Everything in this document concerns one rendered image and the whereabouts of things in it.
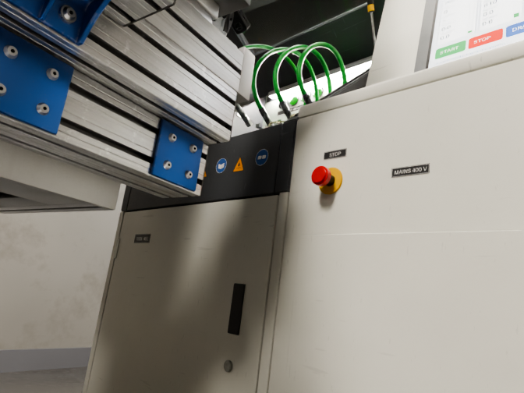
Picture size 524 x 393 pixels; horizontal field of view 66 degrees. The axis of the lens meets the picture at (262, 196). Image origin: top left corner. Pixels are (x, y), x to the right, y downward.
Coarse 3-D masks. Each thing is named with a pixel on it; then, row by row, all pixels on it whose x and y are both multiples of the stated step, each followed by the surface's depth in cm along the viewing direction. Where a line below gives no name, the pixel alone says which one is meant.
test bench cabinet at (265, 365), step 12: (288, 192) 81; (288, 204) 80; (120, 216) 127; (120, 228) 126; (276, 228) 80; (276, 240) 79; (276, 252) 79; (276, 264) 78; (108, 276) 122; (276, 276) 77; (108, 288) 121; (276, 288) 76; (276, 300) 76; (276, 312) 75; (264, 324) 76; (96, 336) 118; (264, 336) 75; (264, 348) 74; (264, 360) 74; (264, 372) 73; (84, 384) 115; (264, 384) 72
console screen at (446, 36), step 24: (432, 0) 107; (456, 0) 101; (480, 0) 95; (504, 0) 91; (432, 24) 102; (456, 24) 97; (480, 24) 92; (504, 24) 87; (432, 48) 98; (456, 48) 93; (480, 48) 88
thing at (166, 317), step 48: (144, 240) 113; (192, 240) 98; (240, 240) 86; (144, 288) 107; (192, 288) 93; (240, 288) 82; (144, 336) 101; (192, 336) 89; (240, 336) 79; (96, 384) 111; (144, 384) 96; (192, 384) 85; (240, 384) 76
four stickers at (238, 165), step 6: (258, 150) 90; (264, 150) 89; (240, 156) 94; (258, 156) 90; (264, 156) 88; (222, 162) 98; (234, 162) 95; (240, 162) 93; (258, 162) 89; (264, 162) 88; (216, 168) 99; (222, 168) 97; (234, 168) 94; (240, 168) 93; (204, 174) 102
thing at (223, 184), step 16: (272, 128) 89; (224, 144) 100; (240, 144) 95; (256, 144) 91; (272, 144) 88; (208, 160) 102; (272, 160) 86; (208, 176) 101; (224, 176) 96; (240, 176) 92; (256, 176) 88; (272, 176) 85; (144, 192) 121; (208, 192) 99; (224, 192) 95; (240, 192) 91; (256, 192) 87; (272, 192) 84; (128, 208) 125; (144, 208) 119
